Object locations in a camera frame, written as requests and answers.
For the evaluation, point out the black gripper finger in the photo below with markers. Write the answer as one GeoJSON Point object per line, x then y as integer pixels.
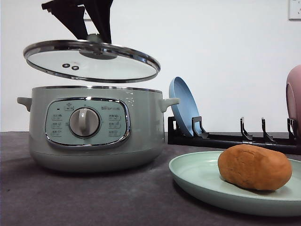
{"type": "Point", "coordinates": [71, 15]}
{"type": "Point", "coordinates": [99, 11]}

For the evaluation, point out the glass steamer lid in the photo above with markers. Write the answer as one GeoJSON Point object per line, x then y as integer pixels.
{"type": "Point", "coordinates": [91, 60]}

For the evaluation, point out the green plate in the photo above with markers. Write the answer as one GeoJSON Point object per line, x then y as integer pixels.
{"type": "Point", "coordinates": [199, 175]}

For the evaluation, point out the brown potato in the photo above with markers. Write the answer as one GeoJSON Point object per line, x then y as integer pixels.
{"type": "Point", "coordinates": [254, 167]}

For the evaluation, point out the blue plate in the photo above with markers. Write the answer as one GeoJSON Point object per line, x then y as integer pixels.
{"type": "Point", "coordinates": [178, 88]}

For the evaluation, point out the green electric steamer pot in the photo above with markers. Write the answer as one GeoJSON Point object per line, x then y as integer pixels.
{"type": "Point", "coordinates": [96, 129]}

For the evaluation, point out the pink plate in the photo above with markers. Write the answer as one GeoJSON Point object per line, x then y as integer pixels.
{"type": "Point", "coordinates": [293, 98]}

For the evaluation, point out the black dish rack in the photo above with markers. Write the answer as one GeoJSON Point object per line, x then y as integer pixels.
{"type": "Point", "coordinates": [201, 137]}

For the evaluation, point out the white wall socket left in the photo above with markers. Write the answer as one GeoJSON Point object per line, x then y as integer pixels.
{"type": "Point", "coordinates": [86, 16]}

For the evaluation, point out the white wall socket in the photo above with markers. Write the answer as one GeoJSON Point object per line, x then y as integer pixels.
{"type": "Point", "coordinates": [293, 11]}
{"type": "Point", "coordinates": [86, 16]}

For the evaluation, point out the white wall socket right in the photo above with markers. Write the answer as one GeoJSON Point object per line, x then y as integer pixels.
{"type": "Point", "coordinates": [293, 11]}

